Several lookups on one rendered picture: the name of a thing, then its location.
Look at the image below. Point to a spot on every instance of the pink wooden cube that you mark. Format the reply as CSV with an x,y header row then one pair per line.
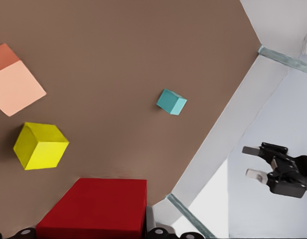
x,y
14,84

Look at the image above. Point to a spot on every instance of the red wooden cube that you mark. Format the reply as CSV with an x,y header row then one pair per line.
x,y
98,209

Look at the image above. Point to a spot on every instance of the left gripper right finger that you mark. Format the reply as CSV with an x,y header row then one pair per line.
x,y
158,232

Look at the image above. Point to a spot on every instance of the yellow wooden cube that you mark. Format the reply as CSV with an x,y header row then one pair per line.
x,y
41,147

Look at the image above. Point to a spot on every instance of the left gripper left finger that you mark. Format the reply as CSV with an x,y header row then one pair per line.
x,y
26,233

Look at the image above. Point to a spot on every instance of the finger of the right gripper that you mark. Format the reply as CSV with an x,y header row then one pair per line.
x,y
257,175
252,150

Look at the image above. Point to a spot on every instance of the silver frame post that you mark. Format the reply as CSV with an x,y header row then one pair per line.
x,y
285,59
189,216

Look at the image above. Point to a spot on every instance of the blue wooden cube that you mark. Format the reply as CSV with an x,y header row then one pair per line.
x,y
171,102

